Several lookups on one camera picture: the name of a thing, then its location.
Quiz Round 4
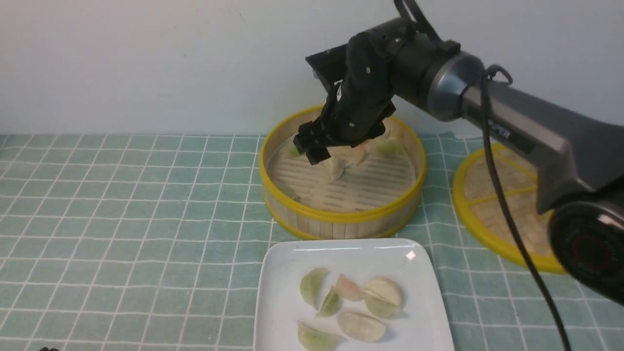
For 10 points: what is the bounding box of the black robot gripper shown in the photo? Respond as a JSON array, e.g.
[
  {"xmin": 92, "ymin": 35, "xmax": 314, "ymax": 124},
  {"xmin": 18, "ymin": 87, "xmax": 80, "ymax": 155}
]
[{"xmin": 293, "ymin": 33, "xmax": 393, "ymax": 166}]

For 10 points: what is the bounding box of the pale white dumpling steamer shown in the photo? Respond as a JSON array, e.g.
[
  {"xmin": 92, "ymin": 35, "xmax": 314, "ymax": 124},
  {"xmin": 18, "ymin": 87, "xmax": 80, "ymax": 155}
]
[{"xmin": 325, "ymin": 157, "xmax": 348, "ymax": 181}]

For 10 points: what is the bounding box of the pink dumpling steamer front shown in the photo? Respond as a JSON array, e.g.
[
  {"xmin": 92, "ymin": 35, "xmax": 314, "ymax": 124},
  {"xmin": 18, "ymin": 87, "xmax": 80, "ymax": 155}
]
[{"xmin": 335, "ymin": 274, "xmax": 364, "ymax": 302}]

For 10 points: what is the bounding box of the pink dumpling steamer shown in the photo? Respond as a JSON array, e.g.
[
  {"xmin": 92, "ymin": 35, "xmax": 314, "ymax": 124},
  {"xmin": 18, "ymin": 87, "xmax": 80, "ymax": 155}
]
[
  {"xmin": 351, "ymin": 143, "xmax": 367, "ymax": 167},
  {"xmin": 335, "ymin": 274, "xmax": 364, "ymax": 302}
]

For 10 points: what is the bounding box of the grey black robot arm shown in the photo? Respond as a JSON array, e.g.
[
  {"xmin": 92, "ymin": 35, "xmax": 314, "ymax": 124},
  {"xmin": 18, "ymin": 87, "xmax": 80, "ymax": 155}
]
[{"xmin": 294, "ymin": 18, "xmax": 624, "ymax": 304}]

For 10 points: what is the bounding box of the green dumpling plate upper left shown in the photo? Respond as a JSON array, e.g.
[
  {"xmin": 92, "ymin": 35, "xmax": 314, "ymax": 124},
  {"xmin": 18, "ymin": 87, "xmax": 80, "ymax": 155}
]
[{"xmin": 299, "ymin": 268, "xmax": 329, "ymax": 310}]

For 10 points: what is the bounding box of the green dumpling plate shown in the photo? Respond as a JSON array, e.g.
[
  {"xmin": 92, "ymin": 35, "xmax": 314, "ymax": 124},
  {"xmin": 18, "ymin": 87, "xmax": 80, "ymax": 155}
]
[
  {"xmin": 299, "ymin": 268, "xmax": 329, "ymax": 310},
  {"xmin": 298, "ymin": 321, "xmax": 344, "ymax": 351}
]

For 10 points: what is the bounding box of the white dumpling plate right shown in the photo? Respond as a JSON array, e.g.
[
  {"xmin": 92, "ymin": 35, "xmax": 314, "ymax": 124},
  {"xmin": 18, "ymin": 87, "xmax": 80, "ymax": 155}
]
[{"xmin": 363, "ymin": 277, "xmax": 404, "ymax": 306}]

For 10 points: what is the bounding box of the white dumpling plate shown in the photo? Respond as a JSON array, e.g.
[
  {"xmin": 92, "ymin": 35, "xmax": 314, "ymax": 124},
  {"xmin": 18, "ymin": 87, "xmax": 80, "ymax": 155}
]
[
  {"xmin": 363, "ymin": 277, "xmax": 404, "ymax": 306},
  {"xmin": 337, "ymin": 311, "xmax": 387, "ymax": 343}
]

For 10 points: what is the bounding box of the white square plate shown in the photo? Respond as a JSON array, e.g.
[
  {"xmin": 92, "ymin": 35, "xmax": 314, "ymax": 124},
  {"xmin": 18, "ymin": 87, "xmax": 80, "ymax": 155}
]
[{"xmin": 253, "ymin": 238, "xmax": 455, "ymax": 351}]

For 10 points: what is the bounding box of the small green dumpling on plate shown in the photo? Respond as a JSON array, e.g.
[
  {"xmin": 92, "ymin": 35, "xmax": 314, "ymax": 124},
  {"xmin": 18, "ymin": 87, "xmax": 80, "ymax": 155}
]
[{"xmin": 314, "ymin": 285, "xmax": 341, "ymax": 318}]

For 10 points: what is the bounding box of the white dumpling plate bottom centre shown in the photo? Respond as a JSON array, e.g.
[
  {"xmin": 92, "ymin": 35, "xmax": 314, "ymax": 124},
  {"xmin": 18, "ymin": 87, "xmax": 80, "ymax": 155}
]
[{"xmin": 337, "ymin": 311, "xmax": 387, "ymax": 343}]

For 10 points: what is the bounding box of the green dumpling plate bottom left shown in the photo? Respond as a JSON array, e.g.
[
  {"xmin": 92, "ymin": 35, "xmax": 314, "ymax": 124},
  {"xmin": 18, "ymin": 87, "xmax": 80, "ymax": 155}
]
[{"xmin": 298, "ymin": 321, "xmax": 344, "ymax": 351}]

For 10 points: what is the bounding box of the small green dumpling steamer left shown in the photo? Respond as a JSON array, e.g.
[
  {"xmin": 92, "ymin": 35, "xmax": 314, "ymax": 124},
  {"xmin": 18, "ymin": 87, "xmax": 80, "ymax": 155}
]
[{"xmin": 285, "ymin": 146, "xmax": 302, "ymax": 157}]

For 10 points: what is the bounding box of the pink dumpling steamer middle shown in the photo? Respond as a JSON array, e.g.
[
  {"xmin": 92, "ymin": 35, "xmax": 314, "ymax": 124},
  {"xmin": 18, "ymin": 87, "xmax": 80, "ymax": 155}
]
[{"xmin": 351, "ymin": 143, "xmax": 367, "ymax": 167}]

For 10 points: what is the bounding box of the yellow rimmed bamboo steamer basket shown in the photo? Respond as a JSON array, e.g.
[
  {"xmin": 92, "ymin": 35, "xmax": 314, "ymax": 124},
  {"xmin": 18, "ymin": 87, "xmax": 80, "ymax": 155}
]
[{"xmin": 259, "ymin": 107, "xmax": 427, "ymax": 240}]

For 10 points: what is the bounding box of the green dumpling steamer right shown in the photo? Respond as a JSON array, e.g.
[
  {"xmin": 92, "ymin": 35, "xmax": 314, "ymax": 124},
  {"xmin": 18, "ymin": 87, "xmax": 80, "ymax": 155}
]
[{"xmin": 373, "ymin": 138, "xmax": 404, "ymax": 158}]

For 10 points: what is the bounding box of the yellow rimmed woven steamer lid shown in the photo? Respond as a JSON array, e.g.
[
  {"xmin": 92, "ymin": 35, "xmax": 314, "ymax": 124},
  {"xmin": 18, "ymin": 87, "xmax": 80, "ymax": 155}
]
[{"xmin": 452, "ymin": 143, "xmax": 565, "ymax": 274}]

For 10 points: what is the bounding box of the pale green dumpling under white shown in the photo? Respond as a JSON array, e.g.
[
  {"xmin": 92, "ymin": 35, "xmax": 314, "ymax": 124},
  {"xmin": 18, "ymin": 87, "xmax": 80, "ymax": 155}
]
[{"xmin": 365, "ymin": 296, "xmax": 403, "ymax": 319}]

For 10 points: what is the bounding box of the green checkered tablecloth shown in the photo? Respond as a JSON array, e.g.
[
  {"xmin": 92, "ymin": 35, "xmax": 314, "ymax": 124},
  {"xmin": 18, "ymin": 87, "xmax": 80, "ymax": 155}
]
[{"xmin": 0, "ymin": 133, "xmax": 624, "ymax": 351}]

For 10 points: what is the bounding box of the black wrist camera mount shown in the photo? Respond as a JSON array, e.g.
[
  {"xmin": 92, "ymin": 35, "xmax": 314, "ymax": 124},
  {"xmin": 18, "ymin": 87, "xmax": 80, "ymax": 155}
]
[{"xmin": 305, "ymin": 44, "xmax": 347, "ymax": 93}]

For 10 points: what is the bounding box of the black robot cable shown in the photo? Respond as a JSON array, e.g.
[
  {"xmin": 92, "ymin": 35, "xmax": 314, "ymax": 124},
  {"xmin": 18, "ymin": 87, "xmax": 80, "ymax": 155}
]
[{"xmin": 458, "ymin": 64, "xmax": 572, "ymax": 351}]

